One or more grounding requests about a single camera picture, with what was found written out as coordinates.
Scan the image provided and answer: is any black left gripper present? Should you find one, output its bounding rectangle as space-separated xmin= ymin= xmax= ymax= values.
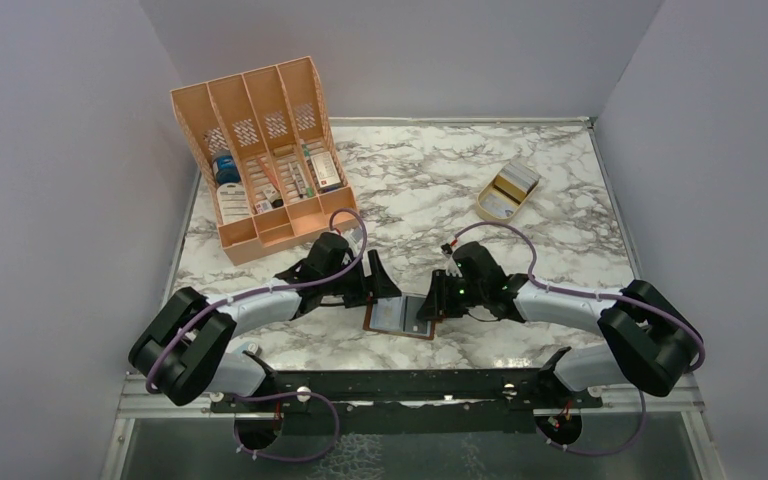
xmin=322 ymin=250 xmax=401 ymax=308

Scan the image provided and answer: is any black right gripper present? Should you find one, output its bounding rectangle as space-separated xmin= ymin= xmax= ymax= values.
xmin=418 ymin=268 xmax=486 ymax=318

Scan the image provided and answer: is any brown leather card holder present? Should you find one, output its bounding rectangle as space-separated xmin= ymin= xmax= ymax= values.
xmin=363 ymin=295 xmax=436 ymax=340

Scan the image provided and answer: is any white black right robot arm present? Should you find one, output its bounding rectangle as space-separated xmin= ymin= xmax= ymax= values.
xmin=416 ymin=242 xmax=703 ymax=407

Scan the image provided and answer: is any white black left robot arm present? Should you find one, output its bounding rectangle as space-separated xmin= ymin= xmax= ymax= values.
xmin=128 ymin=232 xmax=402 ymax=411

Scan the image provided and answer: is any VIP card lying in tray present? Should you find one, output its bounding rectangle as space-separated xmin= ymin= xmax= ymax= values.
xmin=480 ymin=199 xmax=516 ymax=221

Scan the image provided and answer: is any beige oval card tray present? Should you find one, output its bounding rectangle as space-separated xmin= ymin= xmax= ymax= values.
xmin=475 ymin=176 xmax=539 ymax=223

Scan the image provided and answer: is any white red card box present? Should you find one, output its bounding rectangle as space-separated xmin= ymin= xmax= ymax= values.
xmin=310 ymin=151 xmax=343 ymax=193

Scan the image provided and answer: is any white label packet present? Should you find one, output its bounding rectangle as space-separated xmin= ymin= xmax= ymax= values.
xmin=216 ymin=183 xmax=250 ymax=225

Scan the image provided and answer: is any orange plastic desk organizer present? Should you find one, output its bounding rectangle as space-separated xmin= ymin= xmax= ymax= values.
xmin=170 ymin=57 xmax=357 ymax=265

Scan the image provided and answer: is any blue round tape roll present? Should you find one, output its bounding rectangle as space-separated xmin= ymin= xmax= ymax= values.
xmin=213 ymin=152 xmax=241 ymax=186

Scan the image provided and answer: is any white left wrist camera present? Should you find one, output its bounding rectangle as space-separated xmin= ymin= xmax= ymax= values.
xmin=342 ymin=228 xmax=364 ymax=257

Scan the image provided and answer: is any black metal mounting rail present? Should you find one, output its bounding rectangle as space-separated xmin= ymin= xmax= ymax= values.
xmin=211 ymin=368 xmax=602 ymax=436

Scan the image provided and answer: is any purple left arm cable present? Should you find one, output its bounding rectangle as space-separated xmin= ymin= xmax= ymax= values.
xmin=145 ymin=208 xmax=369 ymax=464

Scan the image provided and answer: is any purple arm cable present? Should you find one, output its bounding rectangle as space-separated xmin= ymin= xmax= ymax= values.
xmin=450 ymin=221 xmax=707 ymax=458
xmin=145 ymin=208 xmax=369 ymax=464

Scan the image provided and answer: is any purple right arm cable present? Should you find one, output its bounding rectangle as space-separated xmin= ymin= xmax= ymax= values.
xmin=450 ymin=221 xmax=707 ymax=458

